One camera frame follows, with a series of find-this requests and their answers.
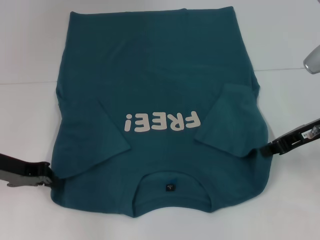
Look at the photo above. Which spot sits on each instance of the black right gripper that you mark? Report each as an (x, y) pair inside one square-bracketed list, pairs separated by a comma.
[(300, 136)]

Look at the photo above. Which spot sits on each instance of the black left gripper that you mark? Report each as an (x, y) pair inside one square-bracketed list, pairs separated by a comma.
[(17, 171)]

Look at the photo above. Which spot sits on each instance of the teal t-shirt with FREE print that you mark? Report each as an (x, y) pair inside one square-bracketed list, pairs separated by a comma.
[(162, 75)]

